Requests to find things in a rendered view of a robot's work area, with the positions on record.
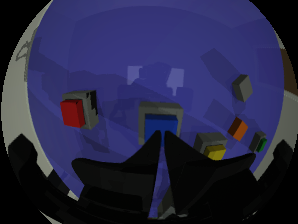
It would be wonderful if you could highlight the orange block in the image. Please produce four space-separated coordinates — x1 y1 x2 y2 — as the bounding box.
227 117 249 140

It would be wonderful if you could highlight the green button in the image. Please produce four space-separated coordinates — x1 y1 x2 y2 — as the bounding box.
249 131 267 153

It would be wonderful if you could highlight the red button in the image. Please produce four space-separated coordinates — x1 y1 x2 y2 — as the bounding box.
60 89 98 129

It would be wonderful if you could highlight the blue button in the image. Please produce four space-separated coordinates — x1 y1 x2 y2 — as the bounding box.
138 101 184 147

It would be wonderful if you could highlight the yellow button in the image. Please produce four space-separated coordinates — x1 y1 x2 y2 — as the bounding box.
193 132 227 160

